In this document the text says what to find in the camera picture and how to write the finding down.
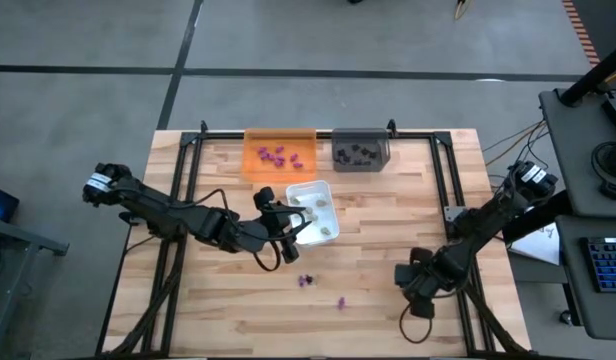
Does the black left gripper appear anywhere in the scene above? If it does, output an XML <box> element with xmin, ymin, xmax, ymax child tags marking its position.
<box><xmin>227</xmin><ymin>186</ymin><xmax>314</xmax><ymax>265</ymax></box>

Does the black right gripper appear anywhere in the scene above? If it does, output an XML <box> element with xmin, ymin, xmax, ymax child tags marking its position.
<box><xmin>393</xmin><ymin>247</ymin><xmax>469</xmax><ymax>321</ymax></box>

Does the white plastic bin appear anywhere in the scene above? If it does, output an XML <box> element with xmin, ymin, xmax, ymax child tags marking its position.
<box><xmin>284</xmin><ymin>179</ymin><xmax>341</xmax><ymax>249</ymax></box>

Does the orange translucent plastic bin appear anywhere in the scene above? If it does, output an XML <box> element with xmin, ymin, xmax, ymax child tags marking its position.
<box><xmin>241</xmin><ymin>127</ymin><xmax>319</xmax><ymax>184</ymax></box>

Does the white paper sheet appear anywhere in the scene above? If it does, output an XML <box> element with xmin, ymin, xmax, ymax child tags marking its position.
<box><xmin>507</xmin><ymin>202</ymin><xmax>562</xmax><ymax>267</ymax></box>

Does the black support bar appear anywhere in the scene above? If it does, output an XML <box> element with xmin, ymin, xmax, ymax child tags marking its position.
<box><xmin>501</xmin><ymin>192</ymin><xmax>574</xmax><ymax>246</ymax></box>

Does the grey translucent plastic bin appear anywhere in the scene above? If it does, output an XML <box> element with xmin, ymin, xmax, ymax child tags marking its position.
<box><xmin>331</xmin><ymin>127</ymin><xmax>393</xmax><ymax>174</ymax></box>

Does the dark grey desk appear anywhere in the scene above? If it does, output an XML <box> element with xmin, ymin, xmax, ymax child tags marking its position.
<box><xmin>538</xmin><ymin>87</ymin><xmax>616</xmax><ymax>220</ymax></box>
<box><xmin>557</xmin><ymin>215</ymin><xmax>616</xmax><ymax>342</ymax></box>

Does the black backlit keyboard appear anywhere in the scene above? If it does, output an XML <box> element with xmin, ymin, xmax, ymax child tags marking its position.
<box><xmin>582</xmin><ymin>237</ymin><xmax>616</xmax><ymax>295</ymax></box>

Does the black round monitor base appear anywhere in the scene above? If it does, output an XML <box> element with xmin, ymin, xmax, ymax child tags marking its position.
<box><xmin>590</xmin><ymin>141</ymin><xmax>616</xmax><ymax>201</ymax></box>

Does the grey metal cart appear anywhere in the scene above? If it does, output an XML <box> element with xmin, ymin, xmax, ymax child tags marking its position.
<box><xmin>0</xmin><ymin>217</ymin><xmax>71</xmax><ymax>360</ymax></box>

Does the orange striped edge strip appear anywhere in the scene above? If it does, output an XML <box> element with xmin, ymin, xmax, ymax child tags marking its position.
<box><xmin>561</xmin><ymin>0</ymin><xmax>602</xmax><ymax>68</ymax></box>

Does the black box with blue light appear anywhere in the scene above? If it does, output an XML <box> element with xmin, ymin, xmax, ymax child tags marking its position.
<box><xmin>0</xmin><ymin>183</ymin><xmax>20</xmax><ymax>224</ymax></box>

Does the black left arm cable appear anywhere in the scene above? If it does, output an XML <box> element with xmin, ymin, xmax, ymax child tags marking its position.
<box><xmin>185</xmin><ymin>188</ymin><xmax>309</xmax><ymax>273</ymax></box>

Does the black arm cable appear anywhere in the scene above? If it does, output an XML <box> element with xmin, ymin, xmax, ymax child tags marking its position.
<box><xmin>398</xmin><ymin>304</ymin><xmax>434</xmax><ymax>345</ymax></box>
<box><xmin>185</xmin><ymin>188</ymin><xmax>309</xmax><ymax>273</ymax></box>

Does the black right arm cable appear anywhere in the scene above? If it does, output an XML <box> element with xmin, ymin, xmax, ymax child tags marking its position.
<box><xmin>398</xmin><ymin>304</ymin><xmax>434</xmax><ymax>345</ymax></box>

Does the tan floor cable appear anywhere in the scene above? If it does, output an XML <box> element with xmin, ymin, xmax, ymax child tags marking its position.
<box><xmin>485</xmin><ymin>121</ymin><xmax>547</xmax><ymax>169</ymax></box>

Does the black floor cable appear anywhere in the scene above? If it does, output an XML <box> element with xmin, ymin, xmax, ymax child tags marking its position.
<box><xmin>487</xmin><ymin>122</ymin><xmax>552</xmax><ymax>179</ymax></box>

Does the black slanted post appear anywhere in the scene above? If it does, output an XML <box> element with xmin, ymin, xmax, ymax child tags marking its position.
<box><xmin>559</xmin><ymin>38</ymin><xmax>616</xmax><ymax>108</ymax></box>

